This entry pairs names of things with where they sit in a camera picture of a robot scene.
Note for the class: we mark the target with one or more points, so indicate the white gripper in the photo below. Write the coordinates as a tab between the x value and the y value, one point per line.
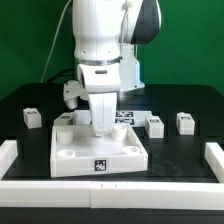
101	79

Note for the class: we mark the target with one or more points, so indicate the white square tabletop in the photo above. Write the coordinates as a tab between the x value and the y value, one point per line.
77	151

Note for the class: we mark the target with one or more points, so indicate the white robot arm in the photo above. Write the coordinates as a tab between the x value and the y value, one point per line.
106	33

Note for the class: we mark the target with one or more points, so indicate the white U-shaped fence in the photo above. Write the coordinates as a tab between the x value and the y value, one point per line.
91	194

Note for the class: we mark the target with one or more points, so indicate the white marker base plate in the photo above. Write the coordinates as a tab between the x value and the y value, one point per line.
134	118

